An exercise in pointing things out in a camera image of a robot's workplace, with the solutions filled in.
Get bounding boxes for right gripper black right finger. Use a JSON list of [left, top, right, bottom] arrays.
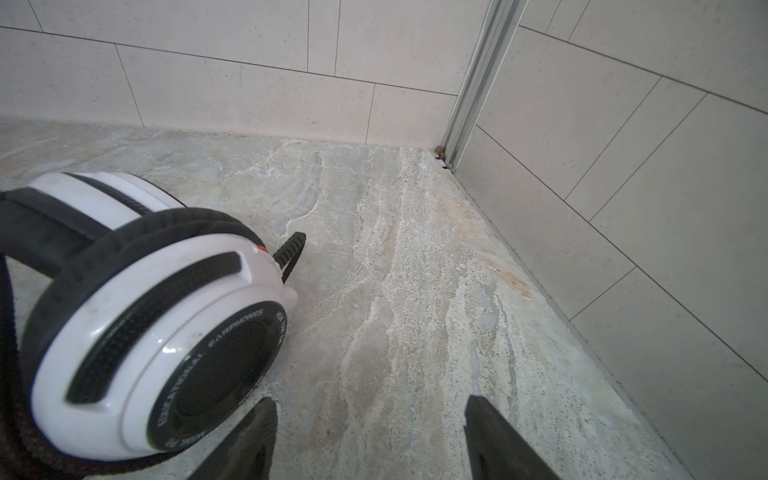
[[464, 395, 559, 480]]

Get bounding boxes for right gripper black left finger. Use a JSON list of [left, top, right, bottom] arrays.
[[189, 397, 278, 480]]

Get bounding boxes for white black headphones with cable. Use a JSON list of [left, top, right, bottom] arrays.
[[1, 172, 306, 479]]

